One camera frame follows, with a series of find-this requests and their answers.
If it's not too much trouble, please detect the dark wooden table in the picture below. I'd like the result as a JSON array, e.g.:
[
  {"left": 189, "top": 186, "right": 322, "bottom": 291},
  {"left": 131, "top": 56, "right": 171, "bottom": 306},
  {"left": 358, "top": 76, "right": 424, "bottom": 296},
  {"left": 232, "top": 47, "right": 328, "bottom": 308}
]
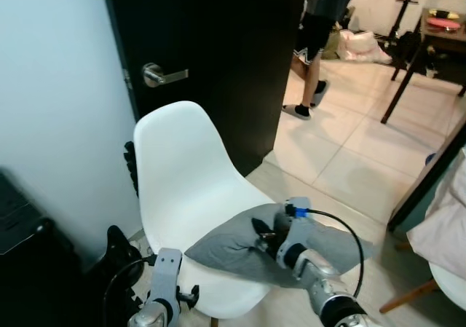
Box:
[{"left": 380, "top": 7, "right": 466, "bottom": 125}]

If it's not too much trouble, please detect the pink floral print pillow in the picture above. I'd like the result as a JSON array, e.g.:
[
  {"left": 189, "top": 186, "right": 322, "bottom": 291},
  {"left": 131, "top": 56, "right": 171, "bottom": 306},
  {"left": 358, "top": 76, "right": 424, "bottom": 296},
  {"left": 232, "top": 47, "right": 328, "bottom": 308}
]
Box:
[{"left": 406, "top": 149, "right": 466, "bottom": 280}]

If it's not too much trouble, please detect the red plate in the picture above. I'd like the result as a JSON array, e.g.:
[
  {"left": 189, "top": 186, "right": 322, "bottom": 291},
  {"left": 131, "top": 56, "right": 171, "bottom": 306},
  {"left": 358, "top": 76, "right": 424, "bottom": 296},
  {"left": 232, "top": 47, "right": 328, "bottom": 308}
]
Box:
[{"left": 426, "top": 17, "right": 462, "bottom": 31}]

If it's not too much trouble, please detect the black door frame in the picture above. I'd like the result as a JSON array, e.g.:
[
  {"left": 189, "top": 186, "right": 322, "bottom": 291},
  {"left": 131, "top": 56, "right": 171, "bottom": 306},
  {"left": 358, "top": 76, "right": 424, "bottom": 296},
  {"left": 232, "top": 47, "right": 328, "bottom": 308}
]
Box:
[{"left": 388, "top": 123, "right": 466, "bottom": 233}]

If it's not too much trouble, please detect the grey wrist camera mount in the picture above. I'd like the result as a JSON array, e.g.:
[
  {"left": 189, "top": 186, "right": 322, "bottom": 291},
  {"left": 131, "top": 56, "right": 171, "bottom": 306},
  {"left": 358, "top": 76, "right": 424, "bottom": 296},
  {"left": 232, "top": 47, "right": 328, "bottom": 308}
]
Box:
[
  {"left": 280, "top": 196, "right": 315, "bottom": 248},
  {"left": 151, "top": 248, "right": 183, "bottom": 306}
]

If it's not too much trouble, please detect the white plastic shell chair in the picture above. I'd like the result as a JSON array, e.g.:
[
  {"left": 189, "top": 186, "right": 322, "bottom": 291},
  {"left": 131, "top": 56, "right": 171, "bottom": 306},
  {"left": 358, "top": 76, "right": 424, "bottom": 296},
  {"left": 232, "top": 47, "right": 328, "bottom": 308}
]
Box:
[
  {"left": 133, "top": 100, "right": 293, "bottom": 322},
  {"left": 379, "top": 261, "right": 466, "bottom": 315}
]

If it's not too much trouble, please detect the yellow dish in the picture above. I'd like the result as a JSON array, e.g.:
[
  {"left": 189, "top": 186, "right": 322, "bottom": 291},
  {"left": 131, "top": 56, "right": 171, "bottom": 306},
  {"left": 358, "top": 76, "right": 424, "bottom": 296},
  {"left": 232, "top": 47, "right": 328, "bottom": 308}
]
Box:
[{"left": 428, "top": 9, "right": 460, "bottom": 20}]

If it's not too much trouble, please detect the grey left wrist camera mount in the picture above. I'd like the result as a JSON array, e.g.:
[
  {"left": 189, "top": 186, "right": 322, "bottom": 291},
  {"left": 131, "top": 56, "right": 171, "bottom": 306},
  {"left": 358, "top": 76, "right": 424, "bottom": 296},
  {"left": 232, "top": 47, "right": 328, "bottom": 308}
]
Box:
[{"left": 151, "top": 248, "right": 183, "bottom": 306}]

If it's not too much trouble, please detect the black door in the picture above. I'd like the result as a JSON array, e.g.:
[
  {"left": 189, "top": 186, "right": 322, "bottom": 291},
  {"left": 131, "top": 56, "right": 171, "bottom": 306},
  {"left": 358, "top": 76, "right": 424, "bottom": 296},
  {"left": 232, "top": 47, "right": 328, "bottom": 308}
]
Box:
[{"left": 100, "top": 0, "right": 310, "bottom": 176}]

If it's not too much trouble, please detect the silver lever door handle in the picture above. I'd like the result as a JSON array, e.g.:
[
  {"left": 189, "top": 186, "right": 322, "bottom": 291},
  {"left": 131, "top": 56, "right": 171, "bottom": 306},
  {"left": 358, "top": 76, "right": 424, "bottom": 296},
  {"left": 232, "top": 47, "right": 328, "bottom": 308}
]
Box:
[{"left": 142, "top": 63, "right": 189, "bottom": 88}]

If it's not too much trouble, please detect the person in dark shorts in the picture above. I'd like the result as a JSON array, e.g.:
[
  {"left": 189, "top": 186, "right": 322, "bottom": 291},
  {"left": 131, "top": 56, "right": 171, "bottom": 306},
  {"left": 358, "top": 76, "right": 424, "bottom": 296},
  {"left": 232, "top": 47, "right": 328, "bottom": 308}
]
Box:
[{"left": 283, "top": 0, "right": 362, "bottom": 121}]

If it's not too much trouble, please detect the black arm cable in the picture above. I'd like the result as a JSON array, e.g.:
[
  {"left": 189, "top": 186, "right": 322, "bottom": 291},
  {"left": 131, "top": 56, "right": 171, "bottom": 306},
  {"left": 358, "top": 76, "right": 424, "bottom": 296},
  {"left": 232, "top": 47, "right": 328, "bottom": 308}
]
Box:
[
  {"left": 295, "top": 208, "right": 365, "bottom": 299},
  {"left": 102, "top": 254, "right": 157, "bottom": 327}
]

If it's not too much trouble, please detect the black metal stand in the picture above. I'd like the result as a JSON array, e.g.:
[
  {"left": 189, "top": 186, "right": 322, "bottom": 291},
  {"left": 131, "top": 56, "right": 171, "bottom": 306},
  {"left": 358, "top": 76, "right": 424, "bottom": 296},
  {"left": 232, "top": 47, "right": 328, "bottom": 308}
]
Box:
[{"left": 384, "top": 0, "right": 424, "bottom": 47}]

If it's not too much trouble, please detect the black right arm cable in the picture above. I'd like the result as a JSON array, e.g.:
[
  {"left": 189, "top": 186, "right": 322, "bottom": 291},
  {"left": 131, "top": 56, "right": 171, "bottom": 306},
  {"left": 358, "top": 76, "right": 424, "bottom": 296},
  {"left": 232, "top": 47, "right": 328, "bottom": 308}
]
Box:
[{"left": 295, "top": 208, "right": 365, "bottom": 299}]

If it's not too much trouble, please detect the pink white plastic bag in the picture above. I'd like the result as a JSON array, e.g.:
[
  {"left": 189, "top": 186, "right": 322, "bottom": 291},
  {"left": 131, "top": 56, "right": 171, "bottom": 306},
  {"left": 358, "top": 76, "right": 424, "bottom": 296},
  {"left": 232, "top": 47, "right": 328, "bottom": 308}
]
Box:
[{"left": 338, "top": 28, "right": 391, "bottom": 65}]

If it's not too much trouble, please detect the grey square pillow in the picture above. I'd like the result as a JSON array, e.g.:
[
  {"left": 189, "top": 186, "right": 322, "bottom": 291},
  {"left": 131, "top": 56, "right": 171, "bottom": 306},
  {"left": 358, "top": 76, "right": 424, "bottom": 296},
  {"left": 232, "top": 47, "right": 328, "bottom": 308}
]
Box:
[{"left": 184, "top": 202, "right": 376, "bottom": 290}]

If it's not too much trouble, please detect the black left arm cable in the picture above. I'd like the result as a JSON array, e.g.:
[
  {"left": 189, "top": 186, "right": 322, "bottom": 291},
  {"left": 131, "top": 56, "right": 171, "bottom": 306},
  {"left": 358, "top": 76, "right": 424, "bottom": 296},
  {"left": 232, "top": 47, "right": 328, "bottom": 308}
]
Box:
[{"left": 102, "top": 254, "right": 157, "bottom": 327}]

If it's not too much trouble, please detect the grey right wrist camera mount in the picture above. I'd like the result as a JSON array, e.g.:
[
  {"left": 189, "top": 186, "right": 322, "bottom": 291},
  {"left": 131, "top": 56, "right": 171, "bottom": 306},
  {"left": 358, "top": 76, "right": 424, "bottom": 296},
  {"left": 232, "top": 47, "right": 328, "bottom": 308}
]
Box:
[{"left": 280, "top": 196, "right": 315, "bottom": 248}]

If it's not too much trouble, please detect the black bag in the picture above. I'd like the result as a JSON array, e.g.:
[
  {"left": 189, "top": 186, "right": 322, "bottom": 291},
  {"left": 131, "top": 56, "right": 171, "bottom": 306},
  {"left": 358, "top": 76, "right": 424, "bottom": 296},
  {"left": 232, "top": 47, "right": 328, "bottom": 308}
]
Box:
[{"left": 86, "top": 225, "right": 148, "bottom": 322}]

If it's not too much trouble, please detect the black case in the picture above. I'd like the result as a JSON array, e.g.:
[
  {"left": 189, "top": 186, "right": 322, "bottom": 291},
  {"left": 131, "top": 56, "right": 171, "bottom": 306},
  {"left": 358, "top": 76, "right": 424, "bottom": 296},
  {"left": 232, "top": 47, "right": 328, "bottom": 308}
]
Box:
[{"left": 0, "top": 168, "right": 82, "bottom": 327}]

